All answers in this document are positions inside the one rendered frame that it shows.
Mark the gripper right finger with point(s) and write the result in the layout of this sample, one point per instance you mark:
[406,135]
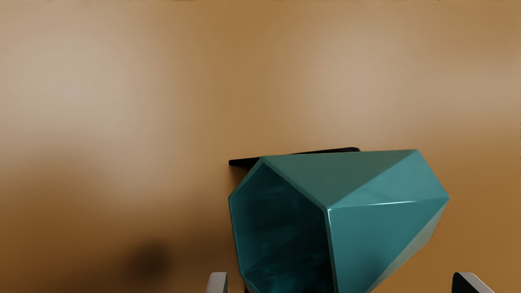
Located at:
[470,285]

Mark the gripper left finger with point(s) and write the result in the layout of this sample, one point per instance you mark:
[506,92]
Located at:
[217,284]

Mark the teal faceted mug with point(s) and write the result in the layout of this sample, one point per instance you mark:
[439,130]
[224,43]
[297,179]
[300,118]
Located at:
[366,211]

